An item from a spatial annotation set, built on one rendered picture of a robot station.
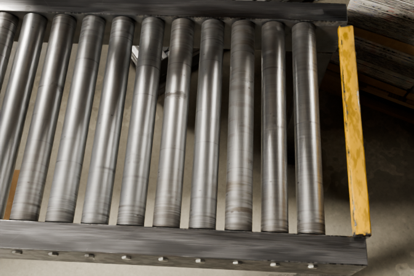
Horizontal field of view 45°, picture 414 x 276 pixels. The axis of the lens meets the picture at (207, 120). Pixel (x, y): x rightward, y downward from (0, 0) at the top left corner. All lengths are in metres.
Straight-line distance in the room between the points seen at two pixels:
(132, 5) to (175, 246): 0.53
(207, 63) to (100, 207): 0.35
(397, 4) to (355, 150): 0.64
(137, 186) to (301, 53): 0.43
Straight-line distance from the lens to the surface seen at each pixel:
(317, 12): 1.11
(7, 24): 1.17
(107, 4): 1.13
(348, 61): 1.03
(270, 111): 0.97
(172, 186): 0.91
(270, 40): 1.06
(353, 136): 0.96
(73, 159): 0.97
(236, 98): 0.98
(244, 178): 0.92
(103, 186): 0.93
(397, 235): 1.81
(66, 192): 0.95
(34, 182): 0.97
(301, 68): 1.03
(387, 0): 1.49
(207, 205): 0.90
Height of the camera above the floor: 1.67
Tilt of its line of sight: 65 degrees down
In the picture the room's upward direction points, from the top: 2 degrees counter-clockwise
